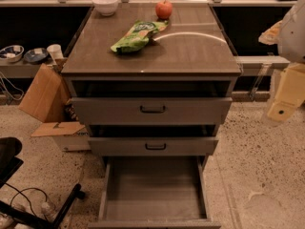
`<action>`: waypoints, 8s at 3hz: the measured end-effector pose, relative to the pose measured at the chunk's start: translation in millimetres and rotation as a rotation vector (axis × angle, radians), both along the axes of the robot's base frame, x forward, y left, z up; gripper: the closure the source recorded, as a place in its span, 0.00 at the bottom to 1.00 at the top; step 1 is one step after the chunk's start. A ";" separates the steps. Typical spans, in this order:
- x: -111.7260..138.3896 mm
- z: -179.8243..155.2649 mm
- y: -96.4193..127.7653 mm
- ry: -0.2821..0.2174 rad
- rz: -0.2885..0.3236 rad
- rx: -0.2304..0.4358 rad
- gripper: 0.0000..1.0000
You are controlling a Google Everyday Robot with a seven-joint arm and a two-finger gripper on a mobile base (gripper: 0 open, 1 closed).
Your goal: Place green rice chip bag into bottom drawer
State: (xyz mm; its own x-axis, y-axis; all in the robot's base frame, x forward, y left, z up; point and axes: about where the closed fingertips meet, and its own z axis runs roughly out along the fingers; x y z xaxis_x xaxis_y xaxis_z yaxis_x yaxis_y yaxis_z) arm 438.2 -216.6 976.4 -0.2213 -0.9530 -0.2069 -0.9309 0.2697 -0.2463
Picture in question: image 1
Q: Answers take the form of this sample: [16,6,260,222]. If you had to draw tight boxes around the white cable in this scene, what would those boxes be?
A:
[0,70,25,105]

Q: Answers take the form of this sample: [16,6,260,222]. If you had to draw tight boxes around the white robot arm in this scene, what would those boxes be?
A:
[258,0,305,122]

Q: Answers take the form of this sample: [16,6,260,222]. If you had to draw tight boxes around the blue patterned bowl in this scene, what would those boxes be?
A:
[0,45,24,63]

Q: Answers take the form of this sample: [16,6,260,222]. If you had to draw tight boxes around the grey drawer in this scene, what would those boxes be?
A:
[89,137,218,156]
[89,156,221,229]
[72,97,232,125]

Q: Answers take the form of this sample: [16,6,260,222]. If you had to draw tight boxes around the grey middle drawer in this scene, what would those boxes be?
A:
[89,137,218,156]

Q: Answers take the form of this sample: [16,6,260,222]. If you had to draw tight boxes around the open cardboard box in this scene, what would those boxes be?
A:
[19,64,90,152]

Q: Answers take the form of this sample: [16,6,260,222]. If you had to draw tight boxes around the dark blue bowl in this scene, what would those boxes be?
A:
[24,48,49,64]

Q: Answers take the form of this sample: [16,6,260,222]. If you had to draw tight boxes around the white bowl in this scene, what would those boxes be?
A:
[91,0,119,16]

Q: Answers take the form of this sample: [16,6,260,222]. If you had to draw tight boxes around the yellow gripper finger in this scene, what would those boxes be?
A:
[267,63,305,122]
[258,21,282,45]

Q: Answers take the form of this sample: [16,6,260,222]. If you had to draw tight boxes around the grey bottom drawer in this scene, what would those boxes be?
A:
[89,156,221,229]

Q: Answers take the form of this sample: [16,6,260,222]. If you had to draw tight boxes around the green rice chip bag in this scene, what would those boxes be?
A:
[111,21,168,54]

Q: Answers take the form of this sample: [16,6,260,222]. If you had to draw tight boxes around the white paper cup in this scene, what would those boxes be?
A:
[47,44,63,60]

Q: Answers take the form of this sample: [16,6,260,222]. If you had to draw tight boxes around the grey top drawer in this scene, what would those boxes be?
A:
[72,97,232,125]

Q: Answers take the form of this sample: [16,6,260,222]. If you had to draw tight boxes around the grey drawer cabinet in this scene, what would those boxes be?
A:
[60,2,242,229]

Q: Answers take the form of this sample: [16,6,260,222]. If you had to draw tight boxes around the black cable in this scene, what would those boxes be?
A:
[3,181,56,218]

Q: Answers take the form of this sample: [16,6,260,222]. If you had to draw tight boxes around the red apple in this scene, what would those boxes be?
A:
[155,0,173,19]

